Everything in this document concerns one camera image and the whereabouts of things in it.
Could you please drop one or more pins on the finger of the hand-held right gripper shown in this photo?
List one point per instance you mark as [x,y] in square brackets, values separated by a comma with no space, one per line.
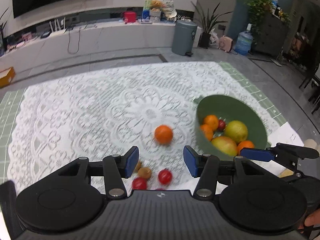
[257,154]

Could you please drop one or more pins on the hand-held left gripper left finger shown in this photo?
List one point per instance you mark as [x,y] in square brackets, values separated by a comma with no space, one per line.
[131,162]

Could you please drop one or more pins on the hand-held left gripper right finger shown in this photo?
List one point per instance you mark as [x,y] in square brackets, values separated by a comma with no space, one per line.
[191,161]

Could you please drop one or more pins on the orange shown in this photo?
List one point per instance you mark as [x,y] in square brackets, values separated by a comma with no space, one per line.
[246,145]
[163,134]
[211,121]
[206,132]

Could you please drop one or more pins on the red cherry tomato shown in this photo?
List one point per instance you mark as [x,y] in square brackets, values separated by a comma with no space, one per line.
[221,125]
[139,183]
[165,176]

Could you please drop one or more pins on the yellow-green apple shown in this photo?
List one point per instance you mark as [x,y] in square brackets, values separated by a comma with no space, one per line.
[235,130]

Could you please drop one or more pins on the red-blushed yellow apple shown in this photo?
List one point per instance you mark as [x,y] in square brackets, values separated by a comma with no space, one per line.
[224,145]

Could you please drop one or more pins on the green plastic colander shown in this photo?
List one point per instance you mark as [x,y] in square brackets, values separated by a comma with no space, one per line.
[230,107]

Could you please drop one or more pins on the person's right hand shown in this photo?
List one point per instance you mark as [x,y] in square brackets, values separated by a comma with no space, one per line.
[313,221]

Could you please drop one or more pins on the white paper sheet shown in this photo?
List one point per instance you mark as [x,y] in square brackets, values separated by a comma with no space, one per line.
[285,135]

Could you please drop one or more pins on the white lace tablecloth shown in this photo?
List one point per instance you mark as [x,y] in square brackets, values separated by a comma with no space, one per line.
[100,110]

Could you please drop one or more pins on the dark wooden chair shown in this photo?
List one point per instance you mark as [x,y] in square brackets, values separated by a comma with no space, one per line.
[310,80]

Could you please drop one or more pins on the blue water bottle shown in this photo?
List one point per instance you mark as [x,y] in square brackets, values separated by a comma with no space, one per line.
[243,42]

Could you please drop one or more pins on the dark grey cabinet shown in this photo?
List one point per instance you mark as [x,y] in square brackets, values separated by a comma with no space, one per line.
[271,35]

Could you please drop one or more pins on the grey trash can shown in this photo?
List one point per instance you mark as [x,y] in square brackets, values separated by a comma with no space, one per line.
[183,38]

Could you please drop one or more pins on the white plastic bag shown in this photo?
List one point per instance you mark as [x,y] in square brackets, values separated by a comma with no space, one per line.
[214,38]

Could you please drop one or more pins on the white television console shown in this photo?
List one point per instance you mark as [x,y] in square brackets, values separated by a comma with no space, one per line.
[112,37]

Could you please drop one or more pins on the long-leaf potted plant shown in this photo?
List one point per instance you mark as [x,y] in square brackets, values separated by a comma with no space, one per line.
[207,22]

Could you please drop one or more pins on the red box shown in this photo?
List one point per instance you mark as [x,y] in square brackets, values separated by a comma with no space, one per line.
[130,17]

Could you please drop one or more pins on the leafy green plant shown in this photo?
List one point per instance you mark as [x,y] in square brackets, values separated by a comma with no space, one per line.
[258,7]

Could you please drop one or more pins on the orange cardboard box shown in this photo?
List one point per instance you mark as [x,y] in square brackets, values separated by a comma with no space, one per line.
[6,77]

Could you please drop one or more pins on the white router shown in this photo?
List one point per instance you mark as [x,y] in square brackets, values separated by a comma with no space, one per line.
[57,26]

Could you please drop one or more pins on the slim-leaf potted plant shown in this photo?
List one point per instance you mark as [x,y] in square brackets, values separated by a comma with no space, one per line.
[3,27]

